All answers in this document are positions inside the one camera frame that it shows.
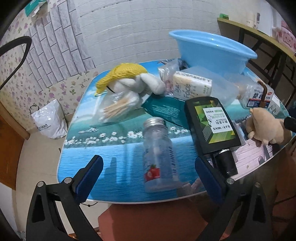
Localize black men's toner bottle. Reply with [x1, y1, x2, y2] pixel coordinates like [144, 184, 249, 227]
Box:
[185, 96, 241, 178]

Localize beige plush toy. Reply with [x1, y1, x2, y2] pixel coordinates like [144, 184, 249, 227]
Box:
[246, 108, 292, 146]

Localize clear bottle with silver cap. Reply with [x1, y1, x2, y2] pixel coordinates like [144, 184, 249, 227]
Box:
[142, 117, 183, 192]

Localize white barcode carton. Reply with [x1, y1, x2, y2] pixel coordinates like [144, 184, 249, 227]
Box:
[239, 81, 280, 116]

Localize clear plastic container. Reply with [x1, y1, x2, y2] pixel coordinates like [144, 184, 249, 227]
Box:
[182, 66, 239, 107]

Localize dark green foil packet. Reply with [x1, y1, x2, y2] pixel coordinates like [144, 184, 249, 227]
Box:
[142, 94, 189, 129]

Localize white face towel pack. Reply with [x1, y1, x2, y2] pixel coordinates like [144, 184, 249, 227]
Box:
[173, 71, 212, 100]

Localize white plush with yellow hat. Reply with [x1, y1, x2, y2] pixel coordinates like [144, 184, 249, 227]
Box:
[95, 63, 166, 95]

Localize clear zip bag pink contents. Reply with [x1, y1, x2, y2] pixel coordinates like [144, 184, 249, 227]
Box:
[158, 59, 183, 95]

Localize red stool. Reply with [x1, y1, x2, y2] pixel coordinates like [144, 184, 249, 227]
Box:
[98, 197, 219, 240]

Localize white plastic bag on floor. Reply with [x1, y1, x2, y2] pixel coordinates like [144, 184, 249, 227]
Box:
[30, 99, 68, 139]

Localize wooden side table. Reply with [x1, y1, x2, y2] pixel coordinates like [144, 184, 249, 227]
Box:
[217, 18, 295, 108]

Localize light blue plastic basin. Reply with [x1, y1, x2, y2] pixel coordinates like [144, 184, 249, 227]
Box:
[169, 30, 257, 75]

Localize pink bear box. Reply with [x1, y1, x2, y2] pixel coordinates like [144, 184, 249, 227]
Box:
[277, 20, 296, 55]

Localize green box on side table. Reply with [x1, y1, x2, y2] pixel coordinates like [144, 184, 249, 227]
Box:
[219, 14, 229, 20]

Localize black cable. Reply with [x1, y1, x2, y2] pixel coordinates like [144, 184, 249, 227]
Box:
[0, 36, 33, 91]

